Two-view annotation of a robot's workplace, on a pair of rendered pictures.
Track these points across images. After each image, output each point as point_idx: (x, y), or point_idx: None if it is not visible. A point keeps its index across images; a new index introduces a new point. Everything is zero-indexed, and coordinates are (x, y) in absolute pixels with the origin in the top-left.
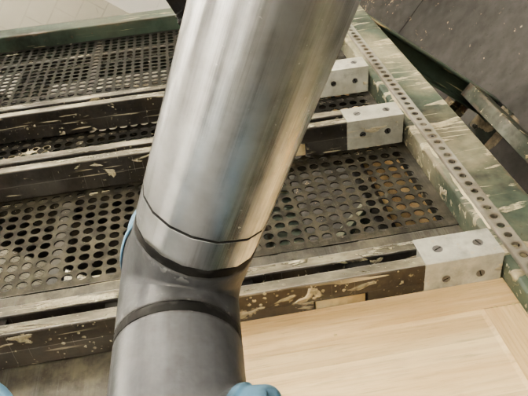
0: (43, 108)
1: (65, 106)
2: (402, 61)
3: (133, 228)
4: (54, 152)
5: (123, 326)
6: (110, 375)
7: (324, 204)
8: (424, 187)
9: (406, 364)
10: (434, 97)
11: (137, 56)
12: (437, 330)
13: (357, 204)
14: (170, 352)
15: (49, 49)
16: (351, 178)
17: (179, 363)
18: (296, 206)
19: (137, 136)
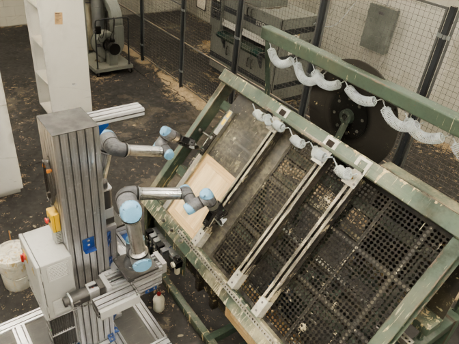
0: (328, 211)
1: (322, 217)
2: (247, 327)
3: (162, 147)
4: (297, 198)
5: (163, 144)
6: (163, 142)
7: (235, 243)
8: (220, 266)
9: (201, 211)
10: (227, 304)
11: (368, 287)
12: (200, 222)
13: None
14: (158, 145)
15: (425, 264)
16: (235, 257)
17: (158, 145)
18: (241, 237)
19: (304, 233)
